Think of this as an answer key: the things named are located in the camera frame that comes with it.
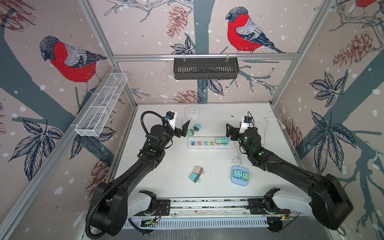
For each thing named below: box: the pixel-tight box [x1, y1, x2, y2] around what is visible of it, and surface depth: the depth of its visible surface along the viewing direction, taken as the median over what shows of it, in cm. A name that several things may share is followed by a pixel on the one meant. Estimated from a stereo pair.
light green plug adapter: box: [240, 172, 250, 182], surface depth 79 cm
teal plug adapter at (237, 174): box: [233, 170, 243, 179], surface depth 79 cm
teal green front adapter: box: [189, 172, 201, 183], surface depth 84 cm
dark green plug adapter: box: [187, 129, 195, 137], surface depth 103 cm
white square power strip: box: [185, 106, 199, 118], surface depth 116 cm
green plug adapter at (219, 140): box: [215, 137, 223, 145], surface depth 94 cm
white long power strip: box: [188, 136, 235, 150], surface depth 96 cm
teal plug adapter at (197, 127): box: [193, 123, 202, 132], surface depth 106 cm
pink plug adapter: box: [193, 165, 205, 176], surface depth 87 cm
